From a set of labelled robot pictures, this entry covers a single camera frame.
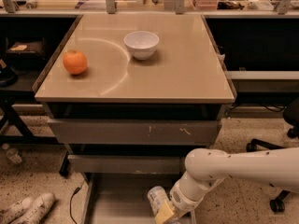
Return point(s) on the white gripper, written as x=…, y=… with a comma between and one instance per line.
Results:
x=181, y=199

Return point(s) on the clear plastic water bottle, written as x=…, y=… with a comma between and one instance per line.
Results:
x=157, y=196

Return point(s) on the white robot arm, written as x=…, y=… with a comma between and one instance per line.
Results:
x=206, y=168

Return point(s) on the open bottom drawer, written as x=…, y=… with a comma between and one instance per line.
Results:
x=122, y=198

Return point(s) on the middle grey drawer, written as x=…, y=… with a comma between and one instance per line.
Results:
x=139, y=165

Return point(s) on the grey drawer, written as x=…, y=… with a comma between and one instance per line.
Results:
x=135, y=132
x=139, y=165

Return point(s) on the grey drawer cabinet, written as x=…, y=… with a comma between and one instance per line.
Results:
x=182, y=80

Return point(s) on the top grey drawer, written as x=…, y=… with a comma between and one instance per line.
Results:
x=135, y=132

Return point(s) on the small bottle on floor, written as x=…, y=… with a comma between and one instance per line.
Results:
x=12, y=153

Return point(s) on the white sneaker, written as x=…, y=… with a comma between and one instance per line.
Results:
x=37, y=209
x=15, y=210

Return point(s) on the white ceramic bowl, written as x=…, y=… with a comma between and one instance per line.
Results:
x=141, y=44

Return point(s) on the orange fruit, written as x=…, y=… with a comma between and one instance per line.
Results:
x=75, y=62

